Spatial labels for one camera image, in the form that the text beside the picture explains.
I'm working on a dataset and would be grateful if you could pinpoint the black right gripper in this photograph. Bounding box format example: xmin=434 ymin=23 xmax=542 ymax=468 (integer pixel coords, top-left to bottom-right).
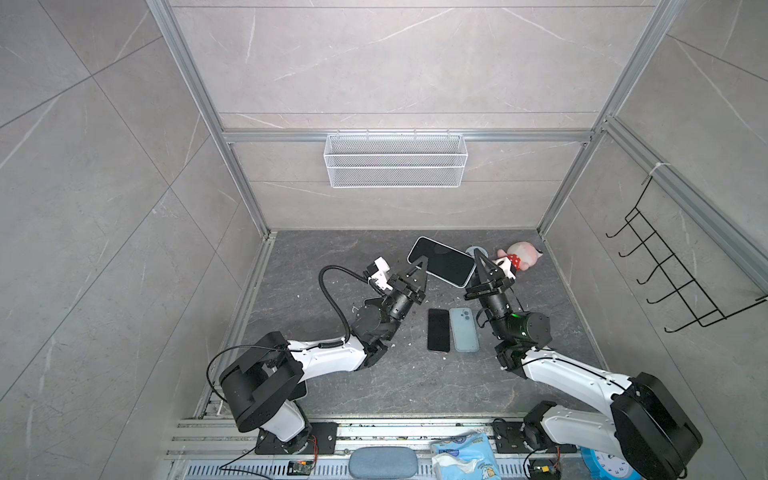
xmin=467 ymin=253 xmax=521 ymax=346

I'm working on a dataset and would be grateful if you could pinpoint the cased phone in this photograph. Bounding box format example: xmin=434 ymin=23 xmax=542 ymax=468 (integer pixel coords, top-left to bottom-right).
xmin=407 ymin=236 xmax=476 ymax=288

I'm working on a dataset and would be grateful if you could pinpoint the light blue phone case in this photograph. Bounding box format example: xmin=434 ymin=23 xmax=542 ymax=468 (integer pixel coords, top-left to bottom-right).
xmin=449 ymin=307 xmax=480 ymax=353

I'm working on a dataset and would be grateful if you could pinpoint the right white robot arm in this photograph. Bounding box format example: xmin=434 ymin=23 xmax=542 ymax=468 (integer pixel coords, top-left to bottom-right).
xmin=465 ymin=247 xmax=703 ymax=479

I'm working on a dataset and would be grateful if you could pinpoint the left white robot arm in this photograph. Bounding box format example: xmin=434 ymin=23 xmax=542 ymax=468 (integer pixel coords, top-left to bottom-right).
xmin=219 ymin=256 xmax=429 ymax=451

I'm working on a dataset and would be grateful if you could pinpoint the blue cream alarm clock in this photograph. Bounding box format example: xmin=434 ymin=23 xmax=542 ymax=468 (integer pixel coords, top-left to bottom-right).
xmin=465 ymin=246 xmax=488 ymax=257

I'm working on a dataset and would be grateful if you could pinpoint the pink plush pig toy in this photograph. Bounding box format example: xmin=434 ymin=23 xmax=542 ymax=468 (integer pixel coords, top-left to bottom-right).
xmin=494 ymin=242 xmax=543 ymax=276

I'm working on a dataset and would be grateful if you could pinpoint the blue tissue pack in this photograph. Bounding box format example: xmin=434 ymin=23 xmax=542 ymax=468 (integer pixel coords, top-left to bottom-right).
xmin=430 ymin=432 xmax=501 ymax=480

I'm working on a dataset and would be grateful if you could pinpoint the grey blue cushion pad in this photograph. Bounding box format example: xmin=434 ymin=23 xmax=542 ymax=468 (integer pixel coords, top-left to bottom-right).
xmin=348 ymin=446 xmax=419 ymax=480

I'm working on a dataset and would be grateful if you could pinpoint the round blue clock device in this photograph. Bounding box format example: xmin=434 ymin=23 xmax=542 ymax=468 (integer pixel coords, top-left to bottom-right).
xmin=581 ymin=448 xmax=642 ymax=480

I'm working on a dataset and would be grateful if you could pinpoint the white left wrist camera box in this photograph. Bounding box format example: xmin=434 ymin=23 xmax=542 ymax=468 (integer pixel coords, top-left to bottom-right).
xmin=364 ymin=257 xmax=392 ymax=295

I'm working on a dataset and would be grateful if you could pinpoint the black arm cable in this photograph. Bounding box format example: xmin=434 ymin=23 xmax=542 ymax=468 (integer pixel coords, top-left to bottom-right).
xmin=317 ymin=264 xmax=370 ymax=343

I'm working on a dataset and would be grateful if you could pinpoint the white wire mesh basket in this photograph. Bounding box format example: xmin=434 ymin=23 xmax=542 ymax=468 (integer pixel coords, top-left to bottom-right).
xmin=323 ymin=133 xmax=468 ymax=189

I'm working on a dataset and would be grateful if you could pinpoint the black wire hook rack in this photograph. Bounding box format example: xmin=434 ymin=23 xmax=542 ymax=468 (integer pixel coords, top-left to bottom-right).
xmin=604 ymin=175 xmax=767 ymax=334

